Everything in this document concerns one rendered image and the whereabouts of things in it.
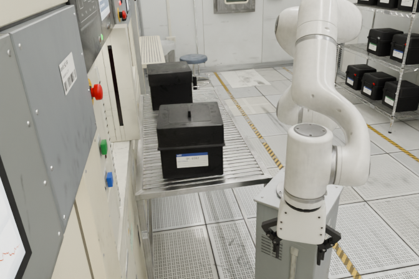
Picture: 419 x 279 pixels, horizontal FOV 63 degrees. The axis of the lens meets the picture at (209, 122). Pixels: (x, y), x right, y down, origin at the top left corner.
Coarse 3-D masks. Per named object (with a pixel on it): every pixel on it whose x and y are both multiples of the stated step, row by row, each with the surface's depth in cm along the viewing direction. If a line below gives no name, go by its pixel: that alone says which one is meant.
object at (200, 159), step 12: (168, 156) 149; (180, 156) 149; (192, 156) 149; (204, 156) 150; (216, 156) 150; (168, 168) 151; (180, 168) 151; (192, 168) 152; (204, 168) 152; (216, 168) 153
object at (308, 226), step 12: (288, 204) 71; (324, 204) 71; (288, 216) 72; (300, 216) 71; (312, 216) 70; (324, 216) 70; (288, 228) 73; (300, 228) 72; (312, 228) 71; (324, 228) 71; (300, 240) 74; (312, 240) 73
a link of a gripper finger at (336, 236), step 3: (327, 225) 74; (327, 228) 73; (330, 228) 73; (327, 231) 73; (330, 231) 73; (333, 231) 73; (336, 231) 73; (330, 234) 73; (333, 234) 73; (336, 234) 73; (339, 234) 73; (333, 237) 73; (336, 237) 73; (339, 237) 73; (330, 240) 74; (333, 240) 74; (336, 240) 73
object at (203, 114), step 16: (160, 112) 159; (176, 112) 158; (192, 112) 157; (208, 112) 157; (160, 128) 143; (176, 128) 143; (192, 128) 143; (208, 128) 144; (160, 144) 145; (176, 144) 146; (192, 144) 147; (208, 144) 147; (224, 144) 148
